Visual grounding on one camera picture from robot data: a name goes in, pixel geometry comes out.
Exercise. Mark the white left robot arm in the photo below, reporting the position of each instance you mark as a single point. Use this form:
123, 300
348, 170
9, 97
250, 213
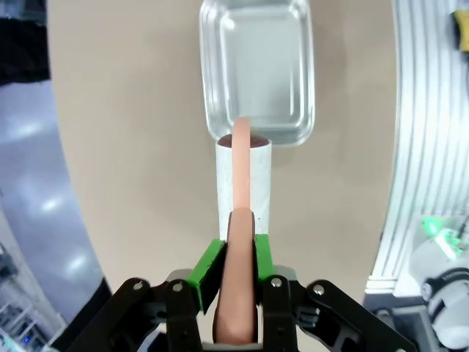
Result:
447, 289

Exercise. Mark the white ribbed panel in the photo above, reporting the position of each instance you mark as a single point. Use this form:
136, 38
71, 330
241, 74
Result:
414, 128

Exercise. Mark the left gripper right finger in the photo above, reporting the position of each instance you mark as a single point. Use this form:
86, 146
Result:
264, 256

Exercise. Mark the cluttered equipment rack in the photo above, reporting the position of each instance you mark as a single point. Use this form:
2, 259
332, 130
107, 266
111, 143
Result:
14, 322

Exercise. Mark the grey mounting base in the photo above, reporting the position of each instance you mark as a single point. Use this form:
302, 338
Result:
395, 326

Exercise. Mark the yellow and black device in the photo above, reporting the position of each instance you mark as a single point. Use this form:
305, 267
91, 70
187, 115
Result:
462, 33

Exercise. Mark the rectangular stainless steel tin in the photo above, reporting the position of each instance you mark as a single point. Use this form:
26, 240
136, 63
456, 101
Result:
264, 66

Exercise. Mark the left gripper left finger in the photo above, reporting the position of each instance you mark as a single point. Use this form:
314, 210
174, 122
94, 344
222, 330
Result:
209, 271

